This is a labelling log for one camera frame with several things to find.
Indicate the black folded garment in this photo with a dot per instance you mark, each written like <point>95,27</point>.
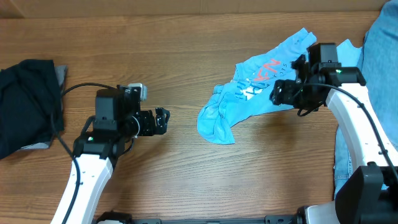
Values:
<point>30,95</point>

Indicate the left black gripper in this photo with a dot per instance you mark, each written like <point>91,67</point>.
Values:
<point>148,128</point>

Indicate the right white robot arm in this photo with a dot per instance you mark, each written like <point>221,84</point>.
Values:
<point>370,194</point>

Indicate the light blue printed t-shirt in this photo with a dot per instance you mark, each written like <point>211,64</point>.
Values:
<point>247,94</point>

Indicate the blue denim jeans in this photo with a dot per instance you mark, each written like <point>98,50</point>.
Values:
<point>377,61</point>

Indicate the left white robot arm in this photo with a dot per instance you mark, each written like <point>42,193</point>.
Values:
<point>118,120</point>

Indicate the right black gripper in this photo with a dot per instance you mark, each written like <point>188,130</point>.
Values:
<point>280,93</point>

